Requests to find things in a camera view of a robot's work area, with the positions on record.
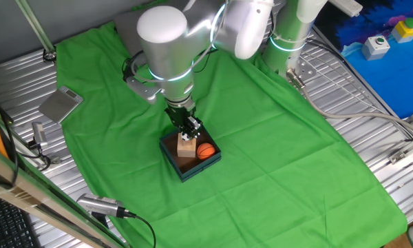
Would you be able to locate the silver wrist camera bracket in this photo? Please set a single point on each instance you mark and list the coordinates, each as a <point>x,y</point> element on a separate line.
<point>142,89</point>

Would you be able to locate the white power strip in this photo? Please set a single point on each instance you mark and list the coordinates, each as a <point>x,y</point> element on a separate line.
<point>347,7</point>

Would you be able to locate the black keyboard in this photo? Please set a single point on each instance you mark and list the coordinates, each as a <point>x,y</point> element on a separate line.
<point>7,224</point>

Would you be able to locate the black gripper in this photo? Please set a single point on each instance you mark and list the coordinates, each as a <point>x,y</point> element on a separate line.
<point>179,117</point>

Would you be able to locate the ribbed silver camera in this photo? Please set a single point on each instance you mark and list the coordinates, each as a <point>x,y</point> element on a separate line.
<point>100,205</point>

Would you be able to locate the dark green gift box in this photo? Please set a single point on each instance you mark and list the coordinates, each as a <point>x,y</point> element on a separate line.
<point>182,165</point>

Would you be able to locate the wooden table frame bar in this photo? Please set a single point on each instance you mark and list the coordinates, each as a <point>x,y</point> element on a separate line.
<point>38,203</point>

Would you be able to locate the silver digital scale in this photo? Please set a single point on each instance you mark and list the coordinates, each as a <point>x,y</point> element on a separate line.
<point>60,104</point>

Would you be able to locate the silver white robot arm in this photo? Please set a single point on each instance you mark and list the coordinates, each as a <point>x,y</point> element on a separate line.
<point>172,51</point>

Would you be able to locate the aluminium frame pole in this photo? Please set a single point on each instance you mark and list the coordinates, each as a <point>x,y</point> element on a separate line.
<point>36,27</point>

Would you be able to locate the blue printed mat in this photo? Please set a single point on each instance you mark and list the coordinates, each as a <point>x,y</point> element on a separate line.
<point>392,72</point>

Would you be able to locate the small orange basketball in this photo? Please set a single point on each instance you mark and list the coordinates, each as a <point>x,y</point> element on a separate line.
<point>206,151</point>

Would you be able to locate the large wooden block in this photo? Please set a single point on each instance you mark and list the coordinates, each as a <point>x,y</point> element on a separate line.
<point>186,150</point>

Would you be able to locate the yellow box green button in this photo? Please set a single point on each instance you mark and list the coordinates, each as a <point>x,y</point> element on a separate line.
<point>405,30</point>

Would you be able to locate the grey box green button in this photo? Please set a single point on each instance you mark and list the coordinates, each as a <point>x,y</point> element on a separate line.
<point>375,47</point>

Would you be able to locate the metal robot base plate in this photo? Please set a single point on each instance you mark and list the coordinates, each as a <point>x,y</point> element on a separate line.
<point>304,70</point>

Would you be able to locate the aluminium profile bracket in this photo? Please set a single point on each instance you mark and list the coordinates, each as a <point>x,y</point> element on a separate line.
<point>407,149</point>

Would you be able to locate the green cloth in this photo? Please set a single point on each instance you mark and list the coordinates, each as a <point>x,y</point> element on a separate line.
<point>261,155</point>

